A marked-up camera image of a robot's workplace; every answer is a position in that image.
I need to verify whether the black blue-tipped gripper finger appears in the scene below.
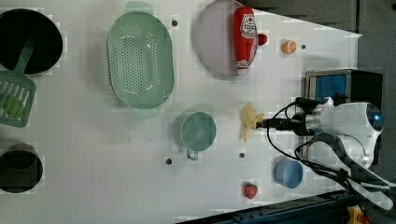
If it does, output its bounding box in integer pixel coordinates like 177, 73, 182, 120
256, 121, 265, 129

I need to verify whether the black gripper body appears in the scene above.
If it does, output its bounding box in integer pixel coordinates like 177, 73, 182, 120
264, 113, 307, 136

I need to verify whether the peeled toy banana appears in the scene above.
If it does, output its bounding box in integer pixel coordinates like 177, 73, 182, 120
242, 104, 264, 143

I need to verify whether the green mug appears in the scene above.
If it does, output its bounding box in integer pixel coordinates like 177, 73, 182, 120
173, 111, 217, 161

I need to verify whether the blue bowl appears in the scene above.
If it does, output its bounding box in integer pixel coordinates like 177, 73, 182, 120
275, 158, 304, 189

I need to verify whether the black toaster oven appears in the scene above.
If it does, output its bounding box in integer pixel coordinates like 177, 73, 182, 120
305, 69, 384, 167

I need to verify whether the red toy strawberry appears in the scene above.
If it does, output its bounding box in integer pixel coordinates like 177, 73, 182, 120
244, 183, 258, 200

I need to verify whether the orange half toy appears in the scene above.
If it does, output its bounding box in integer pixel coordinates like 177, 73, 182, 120
282, 40, 297, 54

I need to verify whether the small red toy fruit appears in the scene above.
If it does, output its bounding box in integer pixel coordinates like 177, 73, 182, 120
258, 34, 268, 46

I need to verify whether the red ketchup bottle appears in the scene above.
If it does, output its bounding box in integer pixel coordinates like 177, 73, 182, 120
233, 7, 257, 76

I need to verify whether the yellow red emergency button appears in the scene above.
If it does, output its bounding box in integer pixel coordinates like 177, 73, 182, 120
347, 206, 371, 224

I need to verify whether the green oval colander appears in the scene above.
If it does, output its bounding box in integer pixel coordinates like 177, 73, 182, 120
106, 1, 175, 119

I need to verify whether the black cylinder cup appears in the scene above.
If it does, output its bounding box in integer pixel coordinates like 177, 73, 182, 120
0, 143, 43, 193

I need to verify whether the green slotted spatula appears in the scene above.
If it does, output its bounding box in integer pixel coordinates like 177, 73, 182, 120
0, 37, 36, 128

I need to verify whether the large black pot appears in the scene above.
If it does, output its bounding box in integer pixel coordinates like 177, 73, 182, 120
0, 8, 64, 76

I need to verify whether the blue metal frame rail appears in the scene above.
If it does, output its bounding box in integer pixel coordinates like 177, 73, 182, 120
178, 190, 357, 224

